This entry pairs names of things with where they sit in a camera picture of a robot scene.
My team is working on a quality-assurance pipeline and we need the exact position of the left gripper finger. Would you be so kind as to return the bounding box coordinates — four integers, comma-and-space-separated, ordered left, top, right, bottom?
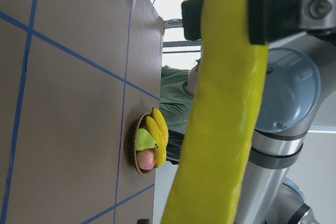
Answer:
136, 219, 149, 224

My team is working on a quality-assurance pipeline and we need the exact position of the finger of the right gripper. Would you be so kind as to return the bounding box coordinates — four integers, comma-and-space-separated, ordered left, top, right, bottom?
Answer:
248, 0, 335, 45
181, 0, 204, 41

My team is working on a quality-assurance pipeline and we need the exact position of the yellow banana top basket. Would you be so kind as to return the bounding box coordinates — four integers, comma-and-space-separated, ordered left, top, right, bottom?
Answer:
145, 116, 166, 168

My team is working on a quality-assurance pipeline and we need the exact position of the yellow banana basket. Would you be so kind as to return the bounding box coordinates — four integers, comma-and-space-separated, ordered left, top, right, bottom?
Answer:
152, 108, 169, 168
145, 116, 166, 168

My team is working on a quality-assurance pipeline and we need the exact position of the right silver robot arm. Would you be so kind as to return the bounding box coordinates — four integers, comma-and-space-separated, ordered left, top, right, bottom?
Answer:
178, 0, 335, 223

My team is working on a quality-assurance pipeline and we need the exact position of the yellow banana front basket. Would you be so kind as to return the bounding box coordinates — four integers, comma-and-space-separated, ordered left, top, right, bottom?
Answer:
152, 108, 169, 168

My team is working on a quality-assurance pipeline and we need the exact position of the wicker fruit basket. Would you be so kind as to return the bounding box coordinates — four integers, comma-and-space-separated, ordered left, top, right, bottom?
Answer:
127, 112, 157, 176

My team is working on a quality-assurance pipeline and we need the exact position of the pink apple back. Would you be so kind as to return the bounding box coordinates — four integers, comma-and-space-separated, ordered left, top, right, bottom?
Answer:
136, 149, 155, 170

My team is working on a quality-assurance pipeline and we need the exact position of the person in green shirt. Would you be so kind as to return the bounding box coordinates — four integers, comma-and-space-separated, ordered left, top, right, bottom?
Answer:
159, 59, 201, 165

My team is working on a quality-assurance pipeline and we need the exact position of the green pear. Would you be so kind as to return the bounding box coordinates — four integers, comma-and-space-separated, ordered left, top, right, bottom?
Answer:
135, 128, 158, 151

